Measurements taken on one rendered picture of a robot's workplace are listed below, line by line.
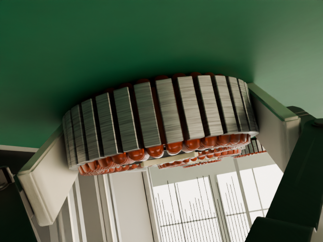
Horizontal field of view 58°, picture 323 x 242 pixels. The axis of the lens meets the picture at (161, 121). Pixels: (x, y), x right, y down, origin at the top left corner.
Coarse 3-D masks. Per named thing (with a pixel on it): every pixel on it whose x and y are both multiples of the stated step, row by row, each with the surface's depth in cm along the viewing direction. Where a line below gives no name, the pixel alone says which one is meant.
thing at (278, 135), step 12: (252, 84) 18; (252, 96) 16; (264, 96) 15; (264, 108) 14; (276, 108) 13; (264, 120) 15; (276, 120) 13; (288, 120) 12; (300, 120) 12; (264, 132) 15; (276, 132) 13; (288, 132) 12; (300, 132) 12; (264, 144) 16; (276, 144) 14; (288, 144) 12; (276, 156) 14; (288, 156) 13
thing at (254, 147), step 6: (252, 138) 68; (252, 144) 67; (258, 144) 67; (246, 150) 67; (252, 150) 67; (258, 150) 67; (264, 150) 67; (234, 156) 70; (240, 156) 69; (246, 156) 76; (204, 162) 69; (210, 162) 69
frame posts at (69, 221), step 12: (72, 192) 34; (72, 204) 34; (60, 216) 34; (72, 216) 33; (60, 228) 33; (72, 228) 33; (84, 228) 35; (60, 240) 33; (72, 240) 32; (84, 240) 34
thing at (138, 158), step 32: (96, 96) 13; (128, 96) 13; (160, 96) 13; (192, 96) 13; (224, 96) 14; (64, 128) 15; (96, 128) 13; (128, 128) 12; (160, 128) 13; (192, 128) 12; (224, 128) 13; (256, 128) 15; (96, 160) 14; (128, 160) 13; (160, 160) 21
